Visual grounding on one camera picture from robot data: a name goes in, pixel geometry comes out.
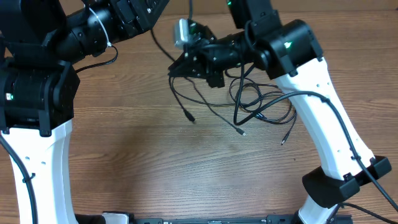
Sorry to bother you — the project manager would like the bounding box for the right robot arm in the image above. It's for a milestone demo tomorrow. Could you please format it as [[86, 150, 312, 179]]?
[[169, 1, 392, 223]]

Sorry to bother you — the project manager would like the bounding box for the black barrel plug cable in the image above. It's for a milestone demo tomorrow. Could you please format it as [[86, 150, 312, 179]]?
[[169, 74, 298, 146]]

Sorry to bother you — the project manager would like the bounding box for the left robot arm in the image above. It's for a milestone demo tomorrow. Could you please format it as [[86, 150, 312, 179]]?
[[1, 0, 167, 223]]

